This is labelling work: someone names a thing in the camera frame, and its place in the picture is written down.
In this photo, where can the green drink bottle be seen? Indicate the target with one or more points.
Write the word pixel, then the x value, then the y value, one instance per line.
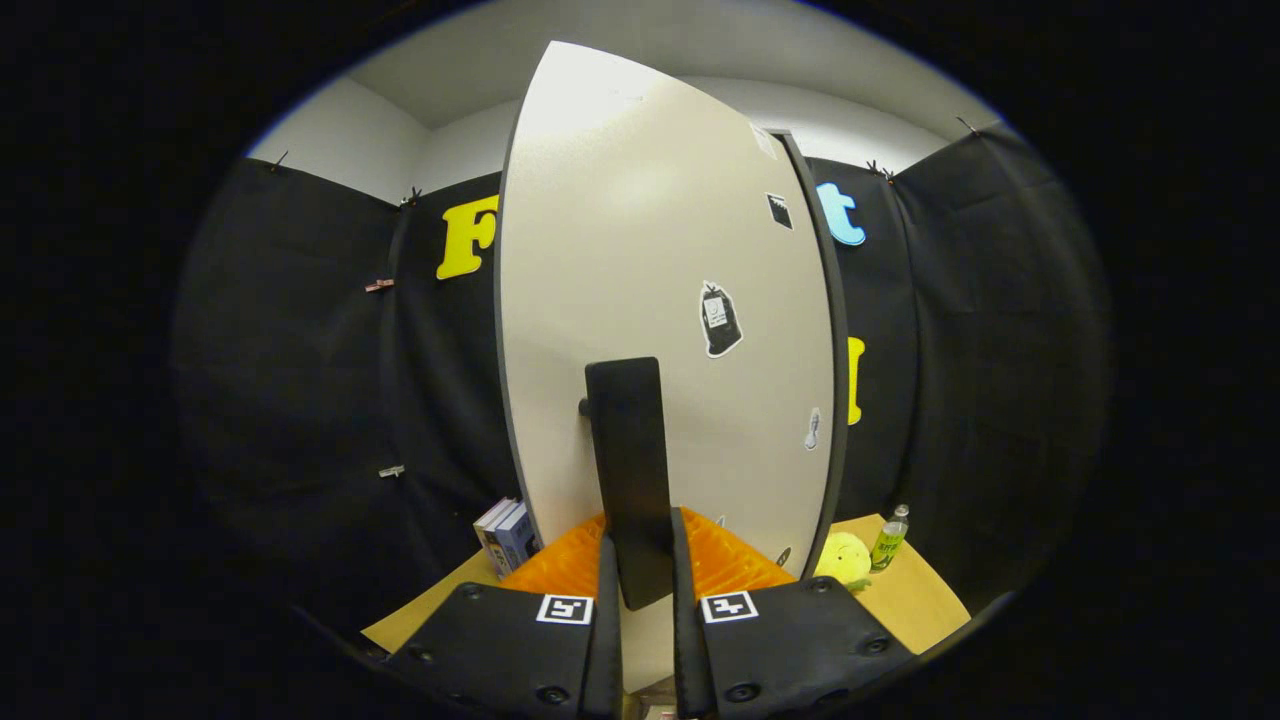
pixel 888 545

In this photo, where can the black backdrop cloth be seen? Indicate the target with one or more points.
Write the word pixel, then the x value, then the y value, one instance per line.
pixel 300 380

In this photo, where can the white book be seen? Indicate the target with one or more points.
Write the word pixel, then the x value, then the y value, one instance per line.
pixel 488 530

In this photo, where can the grey shoe cabinet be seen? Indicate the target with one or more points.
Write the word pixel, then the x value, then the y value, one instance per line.
pixel 835 330

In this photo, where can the blue book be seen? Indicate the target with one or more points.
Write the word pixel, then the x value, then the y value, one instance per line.
pixel 515 540

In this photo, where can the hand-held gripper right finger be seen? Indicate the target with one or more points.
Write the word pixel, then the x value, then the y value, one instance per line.
pixel 790 640

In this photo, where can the black clip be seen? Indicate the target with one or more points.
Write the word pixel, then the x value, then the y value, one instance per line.
pixel 410 195
pixel 965 125
pixel 878 170

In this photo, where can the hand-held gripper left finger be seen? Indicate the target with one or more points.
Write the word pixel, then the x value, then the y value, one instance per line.
pixel 520 640

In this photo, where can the yellow plush toy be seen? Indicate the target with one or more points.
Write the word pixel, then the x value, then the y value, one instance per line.
pixel 845 560

